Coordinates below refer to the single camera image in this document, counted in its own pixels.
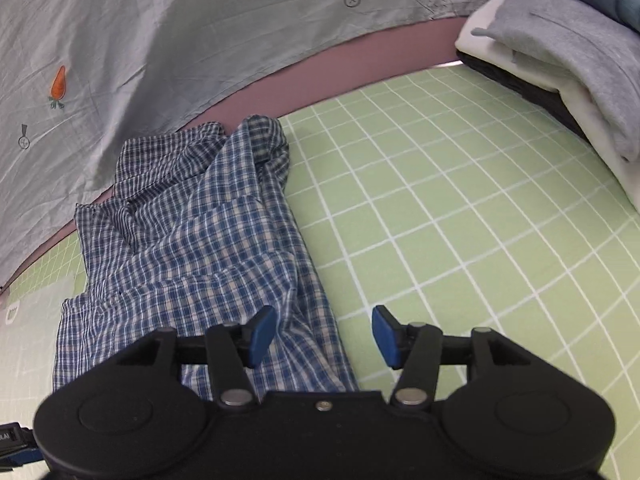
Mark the grey carrot print sheet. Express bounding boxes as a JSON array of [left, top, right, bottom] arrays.
[[0, 0, 526, 288]]

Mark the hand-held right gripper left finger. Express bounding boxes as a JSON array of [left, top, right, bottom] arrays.
[[114, 305, 277, 408]]

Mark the black flat item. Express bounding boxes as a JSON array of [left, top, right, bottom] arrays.
[[457, 50, 591, 143]]

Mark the green grid mat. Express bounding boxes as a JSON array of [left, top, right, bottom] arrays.
[[0, 62, 640, 480]]

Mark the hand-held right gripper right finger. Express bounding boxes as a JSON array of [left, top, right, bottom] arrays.
[[371, 305, 533, 408]]

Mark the blue plaid shirt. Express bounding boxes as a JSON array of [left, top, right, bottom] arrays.
[[52, 115, 360, 396]]

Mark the translucent plastic bag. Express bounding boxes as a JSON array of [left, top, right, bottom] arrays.
[[0, 275, 91, 421]]

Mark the pile of folded clothes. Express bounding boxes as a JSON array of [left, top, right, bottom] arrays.
[[455, 0, 640, 218]]

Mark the mauve cloth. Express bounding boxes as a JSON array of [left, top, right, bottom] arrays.
[[0, 12, 481, 311]]

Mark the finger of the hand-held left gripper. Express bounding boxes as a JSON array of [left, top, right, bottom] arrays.
[[0, 442, 45, 468]]

